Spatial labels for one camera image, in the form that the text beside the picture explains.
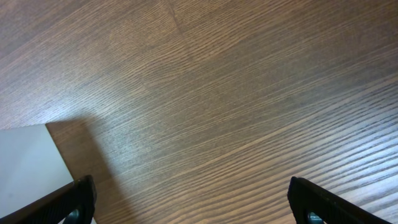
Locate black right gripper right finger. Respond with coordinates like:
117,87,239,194
287,177,388,224

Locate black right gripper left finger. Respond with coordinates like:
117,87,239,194
1,175,97,224

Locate white cardboard box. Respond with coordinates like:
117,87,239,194
1,124,75,218

